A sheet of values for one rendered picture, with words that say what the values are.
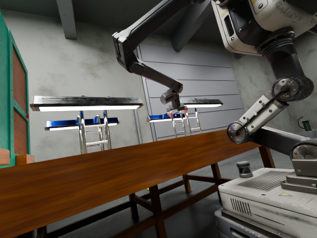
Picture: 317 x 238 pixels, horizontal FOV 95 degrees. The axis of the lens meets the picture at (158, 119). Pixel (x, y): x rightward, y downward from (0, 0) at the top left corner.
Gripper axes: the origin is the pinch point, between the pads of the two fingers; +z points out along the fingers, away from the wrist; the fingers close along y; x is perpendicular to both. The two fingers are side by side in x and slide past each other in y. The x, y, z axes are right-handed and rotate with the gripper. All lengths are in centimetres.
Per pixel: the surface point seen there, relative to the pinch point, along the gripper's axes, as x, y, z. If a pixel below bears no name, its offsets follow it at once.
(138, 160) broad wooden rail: -45, -23, -9
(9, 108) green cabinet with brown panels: 2, -109, -32
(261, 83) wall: 412, 341, 175
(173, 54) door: 324, 39, 0
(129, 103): 1.8, -30.7, -17.1
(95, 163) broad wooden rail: -51, -36, -18
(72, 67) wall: 206, -168, -35
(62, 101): -14, -61, -33
